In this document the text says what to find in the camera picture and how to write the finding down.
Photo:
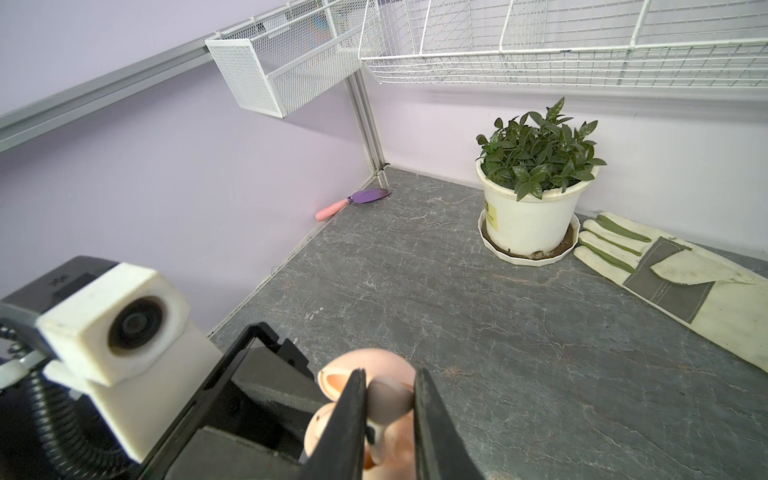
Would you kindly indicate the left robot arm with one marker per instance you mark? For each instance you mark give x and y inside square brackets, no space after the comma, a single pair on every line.
[74,437]

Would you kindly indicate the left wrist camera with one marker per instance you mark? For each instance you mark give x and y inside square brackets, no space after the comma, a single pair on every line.
[120,334]

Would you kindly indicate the long white wire basket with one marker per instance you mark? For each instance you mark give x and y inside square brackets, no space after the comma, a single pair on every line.
[616,43]

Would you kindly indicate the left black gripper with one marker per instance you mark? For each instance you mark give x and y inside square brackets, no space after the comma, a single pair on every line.
[247,420]

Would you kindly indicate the potted green plant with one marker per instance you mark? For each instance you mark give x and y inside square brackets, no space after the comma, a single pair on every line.
[533,169]

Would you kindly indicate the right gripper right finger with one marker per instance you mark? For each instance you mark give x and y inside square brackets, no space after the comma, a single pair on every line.
[440,453]

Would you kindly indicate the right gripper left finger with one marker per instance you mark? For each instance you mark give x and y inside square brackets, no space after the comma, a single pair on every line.
[340,451]

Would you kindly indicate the purple pink brush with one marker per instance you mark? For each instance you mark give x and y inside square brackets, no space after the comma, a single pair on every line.
[360,197]

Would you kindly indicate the beige gardening glove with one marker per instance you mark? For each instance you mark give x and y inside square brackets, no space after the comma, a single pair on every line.
[714,297]

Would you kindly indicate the pink earbud charging case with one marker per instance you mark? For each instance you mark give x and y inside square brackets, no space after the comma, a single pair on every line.
[399,461]

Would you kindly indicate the pink earbud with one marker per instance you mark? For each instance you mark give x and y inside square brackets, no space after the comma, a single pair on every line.
[387,401]

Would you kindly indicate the white mesh box basket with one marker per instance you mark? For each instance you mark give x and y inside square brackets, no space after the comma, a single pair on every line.
[277,62]

